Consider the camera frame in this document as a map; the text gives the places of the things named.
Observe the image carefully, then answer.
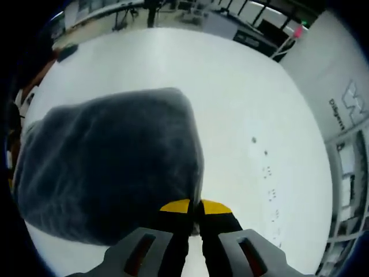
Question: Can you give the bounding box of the grey towel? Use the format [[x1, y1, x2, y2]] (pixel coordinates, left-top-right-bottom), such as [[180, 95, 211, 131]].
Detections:
[[13, 87, 206, 246]]

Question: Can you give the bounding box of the grey metal shelving unit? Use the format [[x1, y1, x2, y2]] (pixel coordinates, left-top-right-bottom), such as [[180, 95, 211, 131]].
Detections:
[[324, 126, 369, 269]]

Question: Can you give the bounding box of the grey and black cabinet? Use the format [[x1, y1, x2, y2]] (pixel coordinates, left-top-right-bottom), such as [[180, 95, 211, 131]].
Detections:
[[203, 10, 289, 60]]

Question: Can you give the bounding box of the white pole stand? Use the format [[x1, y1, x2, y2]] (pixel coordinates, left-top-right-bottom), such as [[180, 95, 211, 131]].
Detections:
[[272, 36, 298, 60]]

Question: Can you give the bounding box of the orange chair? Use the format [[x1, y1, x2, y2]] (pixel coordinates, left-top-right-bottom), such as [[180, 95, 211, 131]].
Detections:
[[16, 54, 60, 98]]

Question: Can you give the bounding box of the black pole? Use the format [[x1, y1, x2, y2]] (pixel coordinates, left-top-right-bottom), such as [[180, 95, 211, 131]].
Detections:
[[146, 0, 159, 29]]

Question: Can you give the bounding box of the black flat object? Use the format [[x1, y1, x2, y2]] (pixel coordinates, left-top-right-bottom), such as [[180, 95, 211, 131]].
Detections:
[[57, 44, 79, 62]]

